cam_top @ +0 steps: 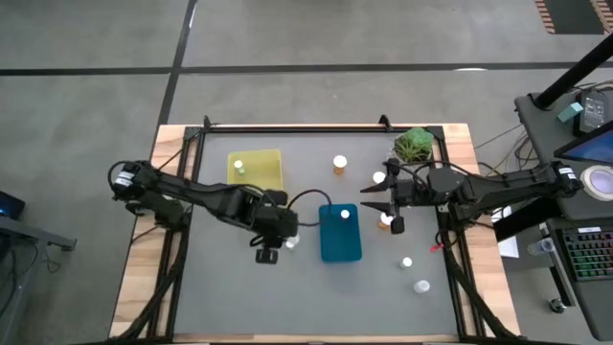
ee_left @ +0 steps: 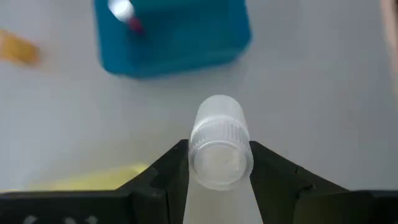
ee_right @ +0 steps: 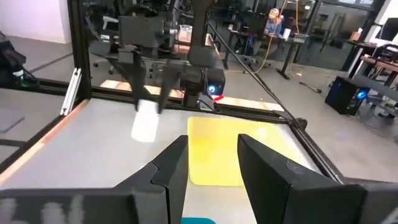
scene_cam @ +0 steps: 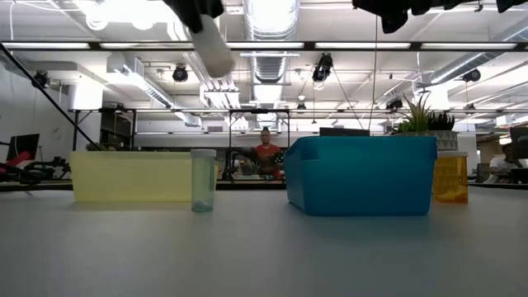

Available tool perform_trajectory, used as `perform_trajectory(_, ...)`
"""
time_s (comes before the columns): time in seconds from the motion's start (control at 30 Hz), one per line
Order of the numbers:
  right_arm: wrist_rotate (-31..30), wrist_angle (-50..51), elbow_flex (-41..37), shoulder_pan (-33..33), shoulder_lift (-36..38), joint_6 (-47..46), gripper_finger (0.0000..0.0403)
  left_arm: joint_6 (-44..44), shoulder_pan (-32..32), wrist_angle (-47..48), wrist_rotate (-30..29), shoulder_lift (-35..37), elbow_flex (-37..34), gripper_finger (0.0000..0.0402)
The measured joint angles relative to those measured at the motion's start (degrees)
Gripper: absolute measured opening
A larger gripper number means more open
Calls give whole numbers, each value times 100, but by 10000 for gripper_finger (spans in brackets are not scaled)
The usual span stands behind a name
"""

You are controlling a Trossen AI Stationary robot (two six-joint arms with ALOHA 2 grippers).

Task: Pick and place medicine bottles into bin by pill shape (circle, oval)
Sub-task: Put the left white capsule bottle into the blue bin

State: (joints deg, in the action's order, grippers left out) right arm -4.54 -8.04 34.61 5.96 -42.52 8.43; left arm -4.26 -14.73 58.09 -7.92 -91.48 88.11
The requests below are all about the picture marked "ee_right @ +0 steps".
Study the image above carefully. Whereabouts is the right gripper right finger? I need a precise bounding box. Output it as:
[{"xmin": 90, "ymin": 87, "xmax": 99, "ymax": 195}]
[{"xmin": 238, "ymin": 134, "xmax": 366, "ymax": 224}]

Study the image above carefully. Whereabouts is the black computer monitor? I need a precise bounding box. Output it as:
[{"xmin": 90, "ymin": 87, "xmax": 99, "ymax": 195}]
[{"xmin": 379, "ymin": 17, "xmax": 398, "ymax": 41}]

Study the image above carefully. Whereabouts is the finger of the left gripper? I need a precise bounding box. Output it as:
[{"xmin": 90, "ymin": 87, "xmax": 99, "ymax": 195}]
[
  {"xmin": 107, "ymin": 51, "xmax": 155, "ymax": 112},
  {"xmin": 157, "ymin": 61, "xmax": 185, "ymax": 114}
]

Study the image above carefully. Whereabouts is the black computer tower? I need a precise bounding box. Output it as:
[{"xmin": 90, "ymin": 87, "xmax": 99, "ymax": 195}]
[{"xmin": 325, "ymin": 76, "xmax": 371, "ymax": 116}]

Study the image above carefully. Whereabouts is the person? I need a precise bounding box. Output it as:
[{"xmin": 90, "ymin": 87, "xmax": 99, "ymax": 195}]
[{"xmin": 263, "ymin": 7, "xmax": 284, "ymax": 37}]

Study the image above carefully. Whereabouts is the yellow hanging cable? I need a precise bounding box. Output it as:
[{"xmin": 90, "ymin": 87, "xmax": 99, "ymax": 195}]
[{"xmin": 228, "ymin": 0, "xmax": 301, "ymax": 75}]

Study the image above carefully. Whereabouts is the white corner bracket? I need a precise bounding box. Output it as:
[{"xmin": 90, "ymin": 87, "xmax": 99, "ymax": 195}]
[{"xmin": 60, "ymin": 67, "xmax": 82, "ymax": 116}]

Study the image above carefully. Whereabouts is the black equipment bag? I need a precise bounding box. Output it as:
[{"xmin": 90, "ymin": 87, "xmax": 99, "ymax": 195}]
[{"xmin": 0, "ymin": 30, "xmax": 40, "ymax": 90}]

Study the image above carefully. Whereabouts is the teal plastic bin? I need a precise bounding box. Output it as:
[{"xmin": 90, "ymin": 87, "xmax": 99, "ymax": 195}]
[{"xmin": 181, "ymin": 217, "xmax": 218, "ymax": 224}]

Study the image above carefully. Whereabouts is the wooden desk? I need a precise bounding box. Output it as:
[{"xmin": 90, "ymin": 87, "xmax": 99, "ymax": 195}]
[{"xmin": 345, "ymin": 40, "xmax": 398, "ymax": 103}]

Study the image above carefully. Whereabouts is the black office desk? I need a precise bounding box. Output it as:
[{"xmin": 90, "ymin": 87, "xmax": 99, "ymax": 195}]
[{"xmin": 222, "ymin": 27, "xmax": 310, "ymax": 80}]

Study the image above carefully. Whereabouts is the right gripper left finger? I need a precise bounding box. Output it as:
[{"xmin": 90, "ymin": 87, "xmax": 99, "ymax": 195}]
[{"xmin": 114, "ymin": 135, "xmax": 189, "ymax": 224}]

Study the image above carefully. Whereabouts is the black frame corner clamp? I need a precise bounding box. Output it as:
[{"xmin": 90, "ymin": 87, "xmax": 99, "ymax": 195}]
[{"xmin": 292, "ymin": 117, "xmax": 308, "ymax": 131}]

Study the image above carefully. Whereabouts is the thin black brace rod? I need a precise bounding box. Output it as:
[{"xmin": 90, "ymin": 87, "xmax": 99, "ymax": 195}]
[{"xmin": 206, "ymin": 21, "xmax": 301, "ymax": 124}]

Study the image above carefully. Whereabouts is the yellow translucent plastic bin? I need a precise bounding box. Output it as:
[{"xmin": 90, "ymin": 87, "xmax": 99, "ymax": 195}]
[{"xmin": 186, "ymin": 116, "xmax": 312, "ymax": 187}]

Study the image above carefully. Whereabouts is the white pill bottle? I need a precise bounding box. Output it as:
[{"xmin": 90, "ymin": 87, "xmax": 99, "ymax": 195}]
[{"xmin": 131, "ymin": 99, "xmax": 160, "ymax": 143}]

